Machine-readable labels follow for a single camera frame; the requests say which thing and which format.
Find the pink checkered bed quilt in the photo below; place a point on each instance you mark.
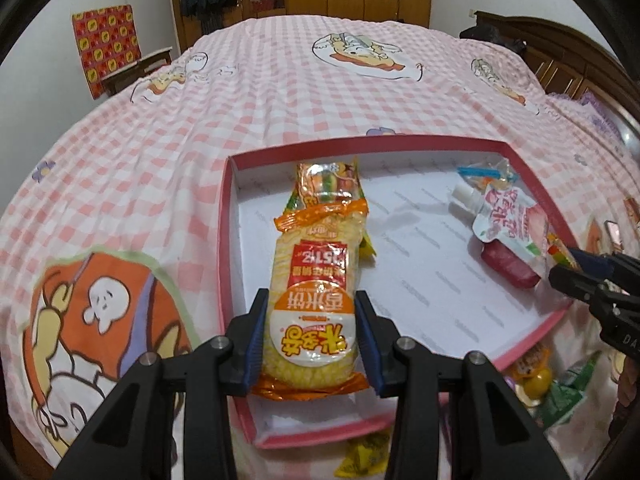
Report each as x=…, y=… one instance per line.
x=116, y=246

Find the red jelly pouch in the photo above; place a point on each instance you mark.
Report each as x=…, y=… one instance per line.
x=500, y=259

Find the yellow candy packet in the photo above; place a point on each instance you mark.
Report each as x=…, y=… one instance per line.
x=365, y=456

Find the clear candy bag blue clip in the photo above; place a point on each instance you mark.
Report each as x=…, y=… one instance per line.
x=479, y=175

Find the dark wooden headboard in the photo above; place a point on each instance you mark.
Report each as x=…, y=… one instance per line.
x=564, y=60

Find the orange jelly cup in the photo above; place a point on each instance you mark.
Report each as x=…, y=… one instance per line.
x=531, y=376

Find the small yellow snack packet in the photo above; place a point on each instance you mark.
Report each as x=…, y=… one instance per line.
x=366, y=250

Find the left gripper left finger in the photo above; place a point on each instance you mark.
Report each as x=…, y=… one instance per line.
x=130, y=434

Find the pink peach jelly pouch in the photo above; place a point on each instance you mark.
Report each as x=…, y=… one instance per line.
x=508, y=216

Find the colorful gummy candy packet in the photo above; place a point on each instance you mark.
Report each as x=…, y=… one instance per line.
x=559, y=252

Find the orange rice cracker pack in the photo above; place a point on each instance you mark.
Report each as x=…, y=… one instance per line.
x=310, y=342

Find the orange green gummy packet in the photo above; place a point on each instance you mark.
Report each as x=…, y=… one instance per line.
x=324, y=183

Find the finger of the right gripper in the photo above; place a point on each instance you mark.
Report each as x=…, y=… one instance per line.
x=597, y=266

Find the dark wooden side table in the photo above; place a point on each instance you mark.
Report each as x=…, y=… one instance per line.
x=120, y=79

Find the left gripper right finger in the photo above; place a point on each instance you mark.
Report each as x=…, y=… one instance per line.
x=492, y=435

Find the red shallow cardboard box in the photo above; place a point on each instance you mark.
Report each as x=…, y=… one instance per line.
x=427, y=274

